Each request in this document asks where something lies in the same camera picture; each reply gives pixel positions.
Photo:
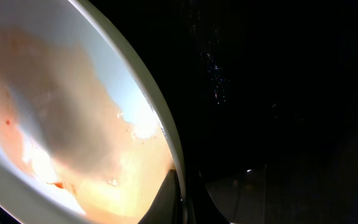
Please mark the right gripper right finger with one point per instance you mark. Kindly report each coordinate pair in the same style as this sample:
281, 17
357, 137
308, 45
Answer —
202, 209

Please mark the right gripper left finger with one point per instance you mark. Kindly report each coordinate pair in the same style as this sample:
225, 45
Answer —
166, 207

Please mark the mint plate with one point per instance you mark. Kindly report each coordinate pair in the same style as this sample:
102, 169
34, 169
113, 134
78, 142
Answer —
86, 135

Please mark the round black tray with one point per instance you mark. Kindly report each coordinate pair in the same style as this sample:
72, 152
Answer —
264, 95

